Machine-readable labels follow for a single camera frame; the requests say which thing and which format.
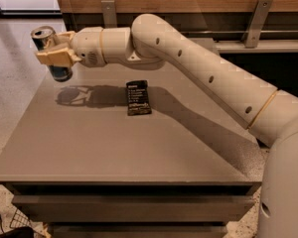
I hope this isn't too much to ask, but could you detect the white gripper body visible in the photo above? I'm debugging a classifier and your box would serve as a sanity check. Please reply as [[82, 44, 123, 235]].
[[71, 27, 106, 67]]

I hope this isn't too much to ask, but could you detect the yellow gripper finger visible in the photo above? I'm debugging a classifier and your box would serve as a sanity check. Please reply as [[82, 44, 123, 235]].
[[36, 48, 81, 67], [45, 31, 75, 49]]

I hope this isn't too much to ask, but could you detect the silver blue redbull can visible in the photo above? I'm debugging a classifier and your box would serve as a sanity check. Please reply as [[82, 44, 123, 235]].
[[31, 26, 73, 82]]

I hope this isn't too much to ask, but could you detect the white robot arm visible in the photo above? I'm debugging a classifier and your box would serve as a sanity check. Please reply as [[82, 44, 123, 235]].
[[31, 14, 298, 238]]

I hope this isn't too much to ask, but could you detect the black snack bar wrapper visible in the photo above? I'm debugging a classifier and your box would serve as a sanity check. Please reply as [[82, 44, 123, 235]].
[[126, 80, 152, 116]]

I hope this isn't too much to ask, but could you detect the grey drawer cabinet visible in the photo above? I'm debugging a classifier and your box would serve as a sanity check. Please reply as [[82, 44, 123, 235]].
[[0, 64, 264, 238]]

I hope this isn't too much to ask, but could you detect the left metal bracket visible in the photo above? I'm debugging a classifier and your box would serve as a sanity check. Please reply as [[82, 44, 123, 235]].
[[101, 0, 117, 28]]

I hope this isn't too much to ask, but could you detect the metal bracket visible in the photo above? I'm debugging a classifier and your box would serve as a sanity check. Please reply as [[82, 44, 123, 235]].
[[241, 0, 273, 49], [101, 0, 117, 28]]

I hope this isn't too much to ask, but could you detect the black wire basket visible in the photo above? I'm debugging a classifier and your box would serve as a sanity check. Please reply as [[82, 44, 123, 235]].
[[0, 210, 35, 238]]

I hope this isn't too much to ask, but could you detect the right metal bracket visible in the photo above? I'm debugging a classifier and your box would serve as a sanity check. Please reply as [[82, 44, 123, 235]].
[[241, 0, 273, 49]]

